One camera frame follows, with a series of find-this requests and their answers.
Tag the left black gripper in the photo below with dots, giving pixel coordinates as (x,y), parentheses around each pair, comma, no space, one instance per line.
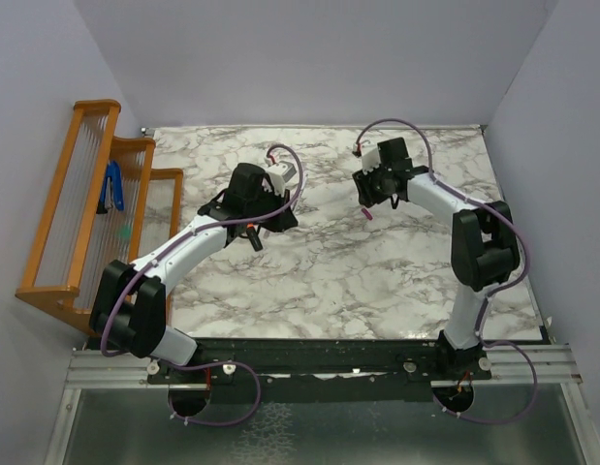
(281,222)

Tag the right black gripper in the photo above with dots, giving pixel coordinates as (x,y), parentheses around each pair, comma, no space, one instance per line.
(366,196)

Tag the purple pen cap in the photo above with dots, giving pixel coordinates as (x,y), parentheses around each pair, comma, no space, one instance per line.
(367,214)

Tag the black orange highlighter marker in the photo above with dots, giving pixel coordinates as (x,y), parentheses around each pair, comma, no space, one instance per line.
(252,233)

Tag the pink translucent red pen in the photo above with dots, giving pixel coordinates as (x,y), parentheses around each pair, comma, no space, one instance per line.
(299,189)

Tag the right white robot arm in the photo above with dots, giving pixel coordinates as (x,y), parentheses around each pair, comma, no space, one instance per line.
(484,249)

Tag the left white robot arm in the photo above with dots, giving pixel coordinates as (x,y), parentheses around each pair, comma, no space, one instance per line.
(129,311)

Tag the small green ball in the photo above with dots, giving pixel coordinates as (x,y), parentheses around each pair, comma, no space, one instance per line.
(124,233)

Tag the blue stapler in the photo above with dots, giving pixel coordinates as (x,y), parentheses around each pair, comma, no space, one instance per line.
(111,195)

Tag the wooden tiered rack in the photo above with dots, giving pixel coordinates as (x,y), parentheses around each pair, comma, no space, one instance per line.
(73,243)

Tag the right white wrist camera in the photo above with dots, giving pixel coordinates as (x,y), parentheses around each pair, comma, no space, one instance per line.
(368,154)

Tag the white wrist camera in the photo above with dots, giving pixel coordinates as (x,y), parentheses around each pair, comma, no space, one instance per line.
(368,154)
(277,177)

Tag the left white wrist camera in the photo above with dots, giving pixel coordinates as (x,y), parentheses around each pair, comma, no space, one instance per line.
(277,177)

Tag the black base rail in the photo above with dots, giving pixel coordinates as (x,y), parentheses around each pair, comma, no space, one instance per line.
(238,371)

